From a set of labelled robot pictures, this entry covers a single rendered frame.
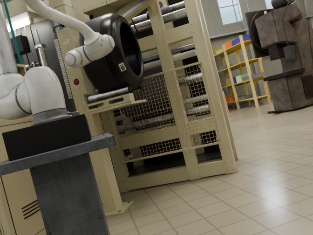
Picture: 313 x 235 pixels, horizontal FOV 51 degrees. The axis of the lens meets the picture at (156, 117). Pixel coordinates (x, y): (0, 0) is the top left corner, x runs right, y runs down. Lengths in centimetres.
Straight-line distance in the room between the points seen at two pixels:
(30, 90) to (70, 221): 61
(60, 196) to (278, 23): 600
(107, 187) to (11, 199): 74
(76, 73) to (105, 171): 79
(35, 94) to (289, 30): 604
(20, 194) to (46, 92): 96
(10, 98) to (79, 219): 64
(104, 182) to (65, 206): 115
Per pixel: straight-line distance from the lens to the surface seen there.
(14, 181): 231
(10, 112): 170
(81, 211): 153
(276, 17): 695
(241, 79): 1078
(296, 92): 693
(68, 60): 190
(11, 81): 170
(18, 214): 231
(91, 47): 187
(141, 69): 266
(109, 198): 267
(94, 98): 248
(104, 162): 260
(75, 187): 150
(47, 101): 154
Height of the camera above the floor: 72
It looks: 2 degrees down
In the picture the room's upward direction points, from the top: 14 degrees counter-clockwise
